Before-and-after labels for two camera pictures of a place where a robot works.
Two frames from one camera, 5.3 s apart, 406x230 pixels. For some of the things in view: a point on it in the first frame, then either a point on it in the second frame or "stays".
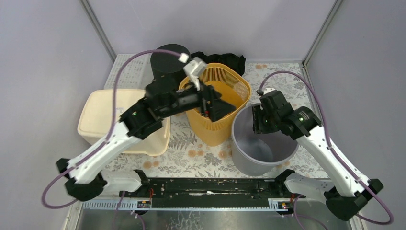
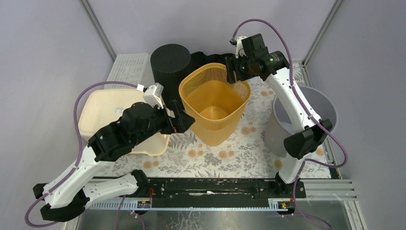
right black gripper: (257, 111) to (239, 76)
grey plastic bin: (257, 154) to (279, 125)
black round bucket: (167, 62) stays
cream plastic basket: (95, 116) stays
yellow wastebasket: (233, 81) stays
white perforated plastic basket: (137, 74) stays
